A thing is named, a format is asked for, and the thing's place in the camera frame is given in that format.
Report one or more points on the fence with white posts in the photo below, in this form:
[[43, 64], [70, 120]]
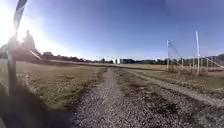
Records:
[[197, 50]]

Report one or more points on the dry grass field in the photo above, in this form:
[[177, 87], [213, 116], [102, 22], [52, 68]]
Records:
[[203, 80], [56, 80]]

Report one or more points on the grey gravel path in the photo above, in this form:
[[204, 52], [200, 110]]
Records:
[[103, 103]]

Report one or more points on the dark pole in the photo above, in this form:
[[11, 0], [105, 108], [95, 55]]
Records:
[[12, 73]]

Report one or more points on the pale gravel track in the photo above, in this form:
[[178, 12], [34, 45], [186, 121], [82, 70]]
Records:
[[180, 89]]

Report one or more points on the weedy grass strip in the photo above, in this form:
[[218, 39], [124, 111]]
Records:
[[140, 90]]

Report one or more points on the group of trees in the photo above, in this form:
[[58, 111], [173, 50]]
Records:
[[29, 41]]

